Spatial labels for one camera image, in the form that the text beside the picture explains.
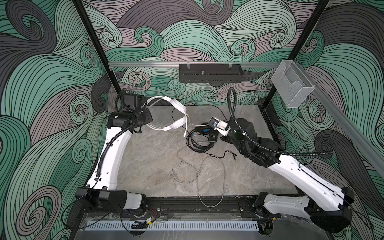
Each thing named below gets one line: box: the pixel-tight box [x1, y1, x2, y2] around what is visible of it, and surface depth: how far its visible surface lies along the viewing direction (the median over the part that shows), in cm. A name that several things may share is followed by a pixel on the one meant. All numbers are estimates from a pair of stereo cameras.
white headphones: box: [143, 96, 187, 132], surface depth 70 cm
